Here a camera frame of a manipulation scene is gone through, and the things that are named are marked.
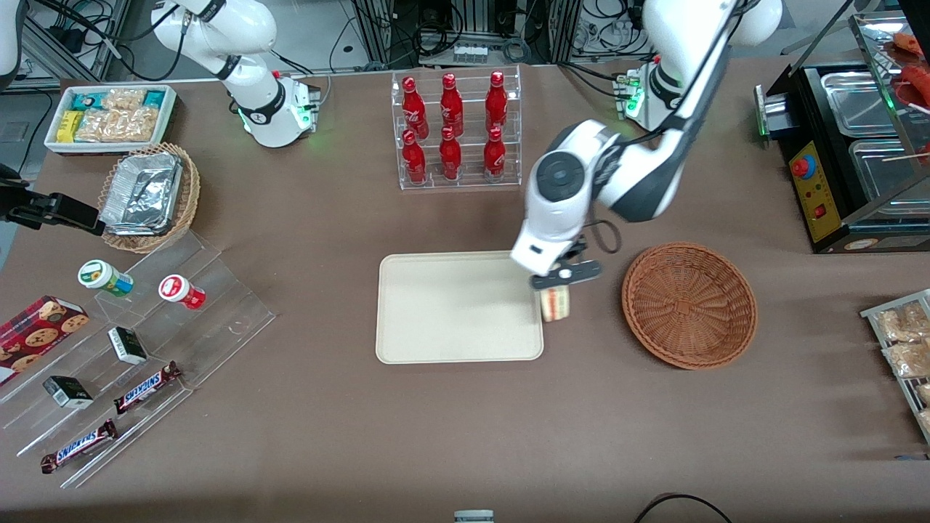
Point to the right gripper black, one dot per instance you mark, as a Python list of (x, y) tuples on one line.
[(22, 205)]

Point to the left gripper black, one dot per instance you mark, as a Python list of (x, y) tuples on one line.
[(574, 250)]

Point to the triangular sandwich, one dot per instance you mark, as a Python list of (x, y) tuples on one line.
[(556, 305)]

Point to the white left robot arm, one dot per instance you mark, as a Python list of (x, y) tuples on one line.
[(552, 225)]

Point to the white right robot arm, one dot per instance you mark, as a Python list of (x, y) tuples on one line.
[(254, 29)]

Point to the aluminium foil tray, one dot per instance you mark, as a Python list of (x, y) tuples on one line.
[(142, 192)]

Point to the brown wicker basket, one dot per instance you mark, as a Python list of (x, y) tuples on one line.
[(686, 305)]

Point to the light wicker basket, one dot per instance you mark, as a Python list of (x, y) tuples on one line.
[(190, 196)]

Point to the beige plastic tray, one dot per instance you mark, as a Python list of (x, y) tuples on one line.
[(450, 305)]

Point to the tray of packaged snacks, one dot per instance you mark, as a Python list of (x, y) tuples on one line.
[(872, 314)]

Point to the green lid yogurt cup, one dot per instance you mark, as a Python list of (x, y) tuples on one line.
[(98, 274)]

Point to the yellow snack packet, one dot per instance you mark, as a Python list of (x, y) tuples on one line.
[(70, 126)]

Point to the clear cracker bag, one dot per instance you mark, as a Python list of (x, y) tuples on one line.
[(123, 99), (98, 127)]

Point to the teal snack packet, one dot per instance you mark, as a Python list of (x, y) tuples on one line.
[(154, 99), (86, 100)]

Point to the red tartan cookie box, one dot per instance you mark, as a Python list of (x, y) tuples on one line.
[(36, 334)]

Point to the red lid yogurt cup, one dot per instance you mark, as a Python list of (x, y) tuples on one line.
[(178, 290)]

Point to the white snack bin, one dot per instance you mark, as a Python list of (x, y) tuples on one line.
[(168, 116)]

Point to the red cola bottle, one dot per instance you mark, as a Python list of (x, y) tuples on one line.
[(414, 161), (414, 109), (450, 158), (451, 105), (494, 156), (496, 102)]

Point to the small black box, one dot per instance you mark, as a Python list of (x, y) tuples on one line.
[(67, 392), (128, 346)]

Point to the clear acrylic bottle rack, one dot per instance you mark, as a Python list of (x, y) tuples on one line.
[(472, 156)]

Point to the clear acrylic step display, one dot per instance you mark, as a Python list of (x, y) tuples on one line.
[(218, 305)]

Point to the Snickers bar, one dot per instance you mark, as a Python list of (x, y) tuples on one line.
[(78, 447), (149, 387)]

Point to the black roller grill machine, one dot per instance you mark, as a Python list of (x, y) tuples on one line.
[(821, 211)]

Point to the white power strip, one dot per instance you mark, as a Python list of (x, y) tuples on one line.
[(470, 53)]

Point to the small grey box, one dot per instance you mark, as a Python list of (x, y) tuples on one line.
[(474, 517)]

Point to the steel pan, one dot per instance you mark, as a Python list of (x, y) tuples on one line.
[(883, 178), (861, 102)]

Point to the clear snack bag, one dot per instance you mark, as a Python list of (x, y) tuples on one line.
[(901, 323), (924, 394), (925, 421), (908, 359)]

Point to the small blue object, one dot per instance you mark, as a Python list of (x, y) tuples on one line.
[(914, 457)]

